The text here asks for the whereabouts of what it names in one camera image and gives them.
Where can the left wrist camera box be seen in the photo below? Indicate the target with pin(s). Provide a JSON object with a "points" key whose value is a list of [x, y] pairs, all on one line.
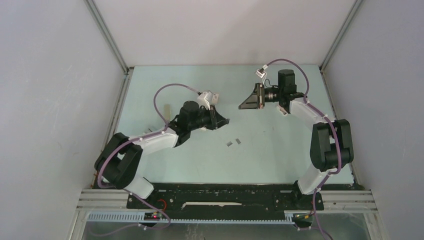
{"points": [[204, 99]]}

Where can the beige stapler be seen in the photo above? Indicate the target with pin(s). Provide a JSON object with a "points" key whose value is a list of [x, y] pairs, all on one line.
{"points": [[167, 112]]}

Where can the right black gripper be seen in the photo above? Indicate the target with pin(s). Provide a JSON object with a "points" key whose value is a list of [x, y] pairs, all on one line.
{"points": [[256, 100]]}

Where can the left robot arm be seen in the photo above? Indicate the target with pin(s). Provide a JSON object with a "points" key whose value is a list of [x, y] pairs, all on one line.
{"points": [[118, 164]]}

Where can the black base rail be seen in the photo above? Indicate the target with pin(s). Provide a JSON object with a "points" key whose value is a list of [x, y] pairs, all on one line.
{"points": [[231, 201]]}

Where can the small pink stapler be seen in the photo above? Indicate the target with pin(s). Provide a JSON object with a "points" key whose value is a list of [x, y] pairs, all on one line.
{"points": [[282, 111]]}

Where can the white cable duct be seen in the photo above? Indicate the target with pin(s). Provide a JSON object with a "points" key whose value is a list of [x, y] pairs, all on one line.
{"points": [[140, 217]]}

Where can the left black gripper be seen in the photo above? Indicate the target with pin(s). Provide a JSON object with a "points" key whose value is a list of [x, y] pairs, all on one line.
{"points": [[216, 120]]}

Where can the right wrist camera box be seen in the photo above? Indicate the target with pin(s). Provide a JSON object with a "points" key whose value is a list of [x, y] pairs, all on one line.
{"points": [[261, 73]]}

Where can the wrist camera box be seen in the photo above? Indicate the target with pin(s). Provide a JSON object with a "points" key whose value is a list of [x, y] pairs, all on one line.
{"points": [[204, 99], [261, 73]]}

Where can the small white staple box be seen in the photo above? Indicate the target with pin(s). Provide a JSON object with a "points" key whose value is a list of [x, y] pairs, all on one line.
{"points": [[215, 98]]}

